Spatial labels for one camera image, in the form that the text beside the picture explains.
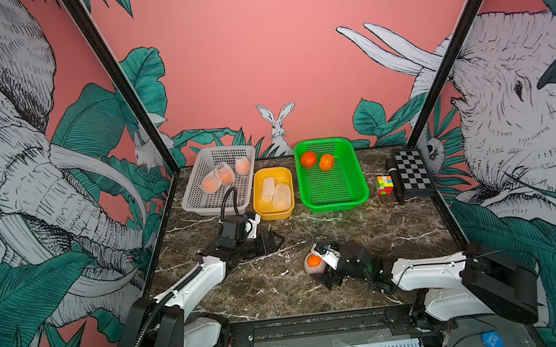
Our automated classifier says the white foam net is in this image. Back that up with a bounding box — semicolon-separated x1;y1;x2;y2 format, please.
261;176;276;202
272;183;294;212

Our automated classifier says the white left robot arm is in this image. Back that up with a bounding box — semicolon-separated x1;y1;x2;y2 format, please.
118;231;285;347

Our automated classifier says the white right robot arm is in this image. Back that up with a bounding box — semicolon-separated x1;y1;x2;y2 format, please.
305;241;539;331

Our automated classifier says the yellow plastic tub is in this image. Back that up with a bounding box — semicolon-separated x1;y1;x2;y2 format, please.
253;167;295;221

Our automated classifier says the green plastic perforated basket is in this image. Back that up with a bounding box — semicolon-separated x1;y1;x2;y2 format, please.
294;137;370;213

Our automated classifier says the colourful rubiks cube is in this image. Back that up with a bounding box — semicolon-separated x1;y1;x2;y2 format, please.
375;175;394;195

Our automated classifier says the white plastic perforated basket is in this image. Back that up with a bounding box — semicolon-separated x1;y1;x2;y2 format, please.
182;145;256;216

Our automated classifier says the black white folding chessboard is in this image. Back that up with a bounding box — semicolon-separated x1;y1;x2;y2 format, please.
393;149;437;197

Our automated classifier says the black cylindrical microphone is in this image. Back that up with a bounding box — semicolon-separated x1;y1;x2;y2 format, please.
386;157;405;205

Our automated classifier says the blue round sticker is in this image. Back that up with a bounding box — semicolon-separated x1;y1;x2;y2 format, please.
481;330;505;347

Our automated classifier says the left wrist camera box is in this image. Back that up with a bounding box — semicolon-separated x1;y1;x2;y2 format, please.
215;212;261;249

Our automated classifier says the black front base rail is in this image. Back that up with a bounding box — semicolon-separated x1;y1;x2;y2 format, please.
212;289;522;347

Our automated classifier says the black frame post left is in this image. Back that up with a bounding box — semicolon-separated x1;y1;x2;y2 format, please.
60;0;181;175

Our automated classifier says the black frame post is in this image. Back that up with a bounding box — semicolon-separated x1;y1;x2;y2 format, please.
60;0;181;175
406;0;484;148

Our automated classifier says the black frame post right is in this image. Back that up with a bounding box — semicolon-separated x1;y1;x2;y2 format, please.
406;0;484;148

